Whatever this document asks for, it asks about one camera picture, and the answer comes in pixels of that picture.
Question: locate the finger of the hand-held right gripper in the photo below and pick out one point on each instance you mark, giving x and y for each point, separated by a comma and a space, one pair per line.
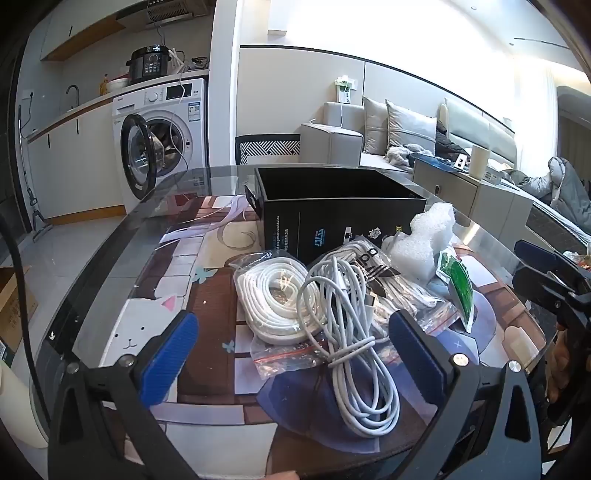
535, 254
535, 286

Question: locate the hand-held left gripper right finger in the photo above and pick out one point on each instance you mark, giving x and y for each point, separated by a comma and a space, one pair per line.
415, 364

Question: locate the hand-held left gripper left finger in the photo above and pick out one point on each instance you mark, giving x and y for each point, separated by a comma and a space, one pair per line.
168, 360

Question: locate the green packet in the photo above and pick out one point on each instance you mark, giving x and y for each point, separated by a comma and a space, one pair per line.
457, 286

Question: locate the bagged white laces striped logo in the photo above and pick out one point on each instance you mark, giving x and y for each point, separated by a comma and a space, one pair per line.
369, 272

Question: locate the white foam piece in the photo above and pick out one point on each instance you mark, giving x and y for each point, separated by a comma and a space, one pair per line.
420, 249

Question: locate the black cardboard box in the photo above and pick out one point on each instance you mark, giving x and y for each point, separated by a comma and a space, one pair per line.
286, 221

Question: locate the person's right hand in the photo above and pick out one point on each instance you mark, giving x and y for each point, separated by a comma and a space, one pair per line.
559, 364

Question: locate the person's left hand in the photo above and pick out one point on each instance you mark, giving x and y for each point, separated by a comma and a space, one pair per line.
279, 476

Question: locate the grey down comforter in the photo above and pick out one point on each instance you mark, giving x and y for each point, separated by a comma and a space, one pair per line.
563, 189

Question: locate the small white box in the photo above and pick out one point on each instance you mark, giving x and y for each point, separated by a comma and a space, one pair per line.
495, 175

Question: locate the beige drawer cabinet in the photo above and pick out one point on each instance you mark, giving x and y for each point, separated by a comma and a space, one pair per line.
461, 194

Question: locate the cream cup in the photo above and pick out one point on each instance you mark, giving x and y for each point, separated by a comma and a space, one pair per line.
479, 161

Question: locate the white sheer curtain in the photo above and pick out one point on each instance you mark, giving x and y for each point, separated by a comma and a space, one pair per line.
538, 120

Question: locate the blue tray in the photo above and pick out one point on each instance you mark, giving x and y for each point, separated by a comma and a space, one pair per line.
438, 160

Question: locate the pale padded headboard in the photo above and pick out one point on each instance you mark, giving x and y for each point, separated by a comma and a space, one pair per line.
485, 129

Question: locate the brown curtain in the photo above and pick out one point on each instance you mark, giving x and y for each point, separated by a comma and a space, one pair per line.
575, 124

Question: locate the black jacket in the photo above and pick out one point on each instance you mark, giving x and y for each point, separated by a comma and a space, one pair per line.
450, 145

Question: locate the brown cardboard box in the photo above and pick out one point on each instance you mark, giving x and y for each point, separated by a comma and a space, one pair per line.
14, 309

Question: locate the grey furry cloth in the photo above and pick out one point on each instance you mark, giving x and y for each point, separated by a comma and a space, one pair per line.
401, 154

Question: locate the grey cushion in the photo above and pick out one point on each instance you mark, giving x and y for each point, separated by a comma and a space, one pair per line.
411, 127
371, 124

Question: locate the grey mop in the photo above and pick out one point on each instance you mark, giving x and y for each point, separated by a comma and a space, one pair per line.
32, 203

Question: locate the white lower kitchen cabinet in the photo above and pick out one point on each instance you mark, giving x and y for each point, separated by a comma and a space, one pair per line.
83, 166

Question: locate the white kitchen cabinet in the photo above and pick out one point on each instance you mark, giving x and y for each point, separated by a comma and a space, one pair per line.
83, 166
69, 27

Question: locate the white washing machine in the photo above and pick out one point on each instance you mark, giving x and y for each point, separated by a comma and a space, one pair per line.
184, 134

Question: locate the beige sofa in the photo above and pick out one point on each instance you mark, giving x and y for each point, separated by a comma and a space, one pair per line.
332, 138

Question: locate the patterned chair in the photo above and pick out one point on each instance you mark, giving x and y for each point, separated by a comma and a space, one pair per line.
268, 147

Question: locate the white bowl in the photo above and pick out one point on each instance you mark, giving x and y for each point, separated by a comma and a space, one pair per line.
117, 84

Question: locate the orange bottle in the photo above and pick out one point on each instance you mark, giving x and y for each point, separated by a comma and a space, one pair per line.
104, 85

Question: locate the black faucet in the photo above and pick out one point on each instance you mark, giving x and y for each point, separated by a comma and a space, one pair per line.
74, 92

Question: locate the black pressure cooker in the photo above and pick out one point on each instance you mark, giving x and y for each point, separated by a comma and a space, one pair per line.
152, 64

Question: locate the white upper kitchen cabinet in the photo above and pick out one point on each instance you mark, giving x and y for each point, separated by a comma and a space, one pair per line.
69, 27

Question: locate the range hood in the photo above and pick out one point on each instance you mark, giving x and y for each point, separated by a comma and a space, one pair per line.
166, 9

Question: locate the small white photo frame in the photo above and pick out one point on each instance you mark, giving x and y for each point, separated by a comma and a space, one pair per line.
460, 161

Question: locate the wall socket with chargers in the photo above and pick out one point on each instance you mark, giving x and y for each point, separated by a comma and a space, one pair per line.
344, 87

